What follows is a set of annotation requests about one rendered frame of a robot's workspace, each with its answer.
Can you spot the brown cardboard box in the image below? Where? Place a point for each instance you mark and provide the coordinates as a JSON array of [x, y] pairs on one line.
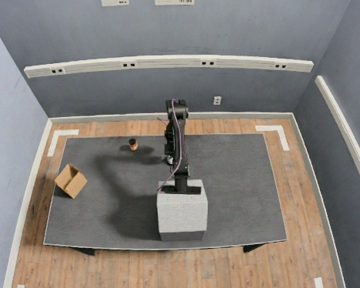
[[71, 181]]

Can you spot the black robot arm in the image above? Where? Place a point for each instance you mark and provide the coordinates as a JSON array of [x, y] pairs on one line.
[[178, 142]]

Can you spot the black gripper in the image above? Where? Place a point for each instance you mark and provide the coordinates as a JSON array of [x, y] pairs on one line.
[[169, 151]]

